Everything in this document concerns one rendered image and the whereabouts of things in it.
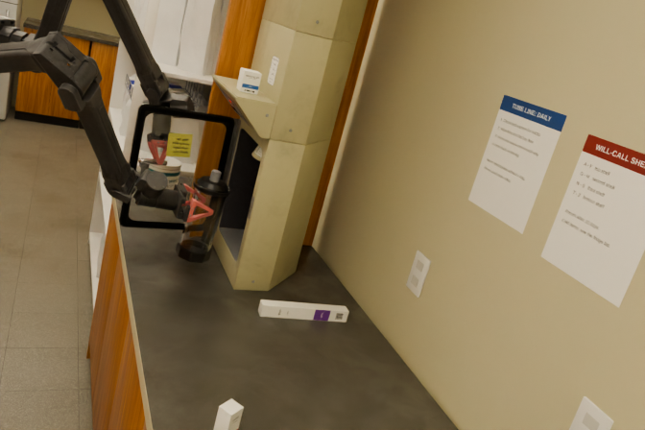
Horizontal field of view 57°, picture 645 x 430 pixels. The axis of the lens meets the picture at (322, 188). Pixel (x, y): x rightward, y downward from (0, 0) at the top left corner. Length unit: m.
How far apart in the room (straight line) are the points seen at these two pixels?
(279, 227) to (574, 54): 0.91
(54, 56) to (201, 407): 0.79
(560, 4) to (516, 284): 0.63
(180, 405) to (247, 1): 1.20
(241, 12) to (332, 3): 0.41
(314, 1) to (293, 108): 0.29
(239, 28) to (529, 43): 0.90
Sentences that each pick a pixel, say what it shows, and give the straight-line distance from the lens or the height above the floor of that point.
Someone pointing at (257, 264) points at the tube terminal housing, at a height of 1.03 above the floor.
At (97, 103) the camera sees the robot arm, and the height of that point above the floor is 1.45.
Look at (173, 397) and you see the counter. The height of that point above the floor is 0.94.
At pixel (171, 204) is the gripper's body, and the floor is 1.17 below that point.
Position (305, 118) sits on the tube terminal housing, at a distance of 1.65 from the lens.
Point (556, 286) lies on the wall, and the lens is 1.32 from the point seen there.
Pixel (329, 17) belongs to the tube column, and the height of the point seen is 1.76.
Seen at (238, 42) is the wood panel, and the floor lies 1.62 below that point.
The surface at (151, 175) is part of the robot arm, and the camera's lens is 1.61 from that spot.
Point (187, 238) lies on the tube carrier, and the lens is 1.74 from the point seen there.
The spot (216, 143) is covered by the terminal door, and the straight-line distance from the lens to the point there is 1.93.
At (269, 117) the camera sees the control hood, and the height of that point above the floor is 1.47.
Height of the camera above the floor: 1.76
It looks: 16 degrees down
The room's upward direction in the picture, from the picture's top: 15 degrees clockwise
